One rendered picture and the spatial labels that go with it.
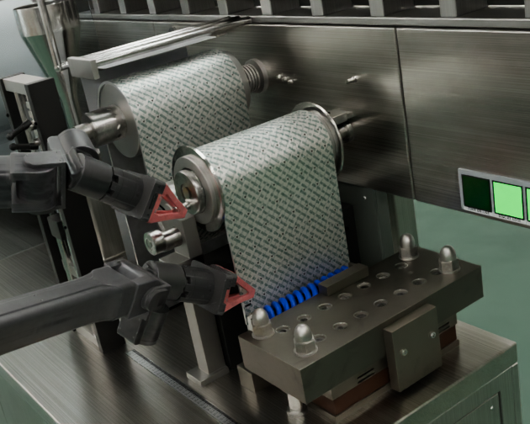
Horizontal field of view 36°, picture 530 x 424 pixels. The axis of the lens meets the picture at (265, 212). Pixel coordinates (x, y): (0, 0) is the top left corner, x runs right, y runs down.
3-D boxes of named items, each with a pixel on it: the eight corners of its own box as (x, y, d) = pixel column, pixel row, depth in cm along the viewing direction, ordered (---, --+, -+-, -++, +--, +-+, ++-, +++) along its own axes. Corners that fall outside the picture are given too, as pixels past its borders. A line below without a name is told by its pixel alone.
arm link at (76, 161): (62, 194, 118) (82, 162, 116) (52, 170, 123) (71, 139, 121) (103, 209, 122) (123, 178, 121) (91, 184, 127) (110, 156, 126)
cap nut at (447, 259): (433, 270, 140) (431, 246, 138) (448, 262, 142) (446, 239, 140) (450, 276, 137) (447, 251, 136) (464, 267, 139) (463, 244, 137)
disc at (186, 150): (180, 218, 142) (165, 137, 135) (182, 217, 142) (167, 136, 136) (229, 243, 130) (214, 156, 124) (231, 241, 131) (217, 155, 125)
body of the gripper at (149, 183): (151, 223, 123) (109, 208, 119) (119, 210, 131) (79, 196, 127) (166, 182, 124) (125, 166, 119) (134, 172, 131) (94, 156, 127)
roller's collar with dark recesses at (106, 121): (86, 145, 151) (77, 112, 148) (114, 135, 154) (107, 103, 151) (101, 150, 145) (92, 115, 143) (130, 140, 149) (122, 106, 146)
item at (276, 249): (246, 324, 137) (224, 223, 130) (349, 270, 149) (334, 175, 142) (247, 325, 137) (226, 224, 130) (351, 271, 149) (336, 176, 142)
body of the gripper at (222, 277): (225, 316, 127) (187, 312, 123) (192, 298, 135) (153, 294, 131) (236, 276, 127) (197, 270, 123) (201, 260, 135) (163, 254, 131)
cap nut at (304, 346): (288, 352, 124) (283, 325, 122) (307, 341, 126) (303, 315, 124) (304, 359, 121) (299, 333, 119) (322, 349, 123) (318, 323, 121)
